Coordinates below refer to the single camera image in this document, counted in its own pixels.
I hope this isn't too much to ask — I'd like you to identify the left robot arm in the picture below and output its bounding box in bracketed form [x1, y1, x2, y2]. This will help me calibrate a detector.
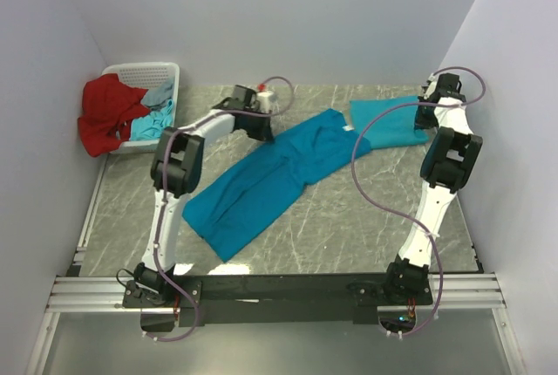
[133, 84, 277, 307]

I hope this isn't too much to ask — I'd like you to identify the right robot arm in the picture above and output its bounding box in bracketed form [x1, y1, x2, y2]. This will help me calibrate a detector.
[382, 67, 483, 304]

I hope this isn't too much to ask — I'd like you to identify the white laundry basket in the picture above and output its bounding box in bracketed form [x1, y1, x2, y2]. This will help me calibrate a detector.
[102, 62, 180, 154]

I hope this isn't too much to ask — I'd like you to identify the light blue t shirt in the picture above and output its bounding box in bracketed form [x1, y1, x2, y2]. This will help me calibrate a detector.
[130, 78, 174, 141]

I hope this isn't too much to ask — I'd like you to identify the red t shirt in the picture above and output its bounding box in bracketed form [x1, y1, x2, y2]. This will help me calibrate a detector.
[78, 73, 150, 157]

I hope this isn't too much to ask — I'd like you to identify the black base beam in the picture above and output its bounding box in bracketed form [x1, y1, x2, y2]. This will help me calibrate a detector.
[122, 273, 433, 331]

